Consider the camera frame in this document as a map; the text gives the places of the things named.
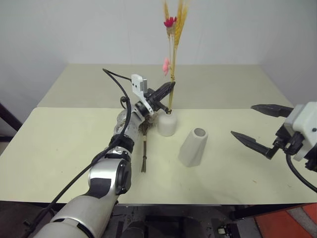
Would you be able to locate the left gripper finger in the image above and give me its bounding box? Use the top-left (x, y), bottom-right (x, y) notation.
top-left (151, 81), bottom-right (177, 101)
top-left (157, 102), bottom-right (172, 114)

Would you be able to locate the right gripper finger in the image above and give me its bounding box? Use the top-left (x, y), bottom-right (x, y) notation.
top-left (230, 130), bottom-right (279, 160)
top-left (251, 104), bottom-right (294, 119)

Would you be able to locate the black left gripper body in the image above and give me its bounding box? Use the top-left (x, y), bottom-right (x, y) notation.
top-left (145, 90), bottom-right (164, 113)

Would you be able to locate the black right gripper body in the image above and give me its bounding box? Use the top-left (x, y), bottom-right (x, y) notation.
top-left (273, 125), bottom-right (305, 156)

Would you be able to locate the wheat bouquet with red flower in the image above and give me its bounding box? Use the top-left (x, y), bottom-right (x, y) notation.
top-left (162, 0), bottom-right (191, 115)

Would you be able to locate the brown dried flower bouquet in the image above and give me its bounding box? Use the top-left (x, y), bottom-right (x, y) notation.
top-left (140, 114), bottom-right (158, 173)

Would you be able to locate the short round white vase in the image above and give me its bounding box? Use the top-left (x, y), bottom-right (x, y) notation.
top-left (158, 111), bottom-right (178, 137)

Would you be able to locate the tall tapered white vase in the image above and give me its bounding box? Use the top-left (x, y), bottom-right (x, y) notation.
top-left (178, 127), bottom-right (209, 168)

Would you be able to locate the red orange object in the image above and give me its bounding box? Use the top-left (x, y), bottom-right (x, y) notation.
top-left (255, 203), bottom-right (317, 238)

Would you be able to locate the dark brown furniture piece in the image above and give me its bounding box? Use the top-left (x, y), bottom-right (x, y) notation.
top-left (0, 101), bottom-right (23, 142)

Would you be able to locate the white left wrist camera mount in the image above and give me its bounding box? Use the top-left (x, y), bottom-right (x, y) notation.
top-left (131, 73), bottom-right (155, 116)

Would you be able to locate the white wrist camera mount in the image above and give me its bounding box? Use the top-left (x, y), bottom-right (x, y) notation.
top-left (283, 101), bottom-right (317, 162)
top-left (131, 73), bottom-right (155, 116)

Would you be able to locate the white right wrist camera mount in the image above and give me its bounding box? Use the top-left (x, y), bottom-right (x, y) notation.
top-left (283, 101), bottom-right (317, 162)

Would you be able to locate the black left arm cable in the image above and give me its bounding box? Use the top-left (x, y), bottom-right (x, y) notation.
top-left (23, 68), bottom-right (133, 235)

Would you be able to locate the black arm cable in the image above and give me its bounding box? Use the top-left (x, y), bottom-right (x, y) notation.
top-left (285, 153), bottom-right (317, 193)
top-left (23, 68), bottom-right (133, 235)

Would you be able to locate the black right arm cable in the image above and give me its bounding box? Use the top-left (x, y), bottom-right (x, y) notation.
top-left (285, 153), bottom-right (317, 193)

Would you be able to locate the black table frame bar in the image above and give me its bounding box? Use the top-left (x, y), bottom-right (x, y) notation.
top-left (229, 203), bottom-right (309, 222)

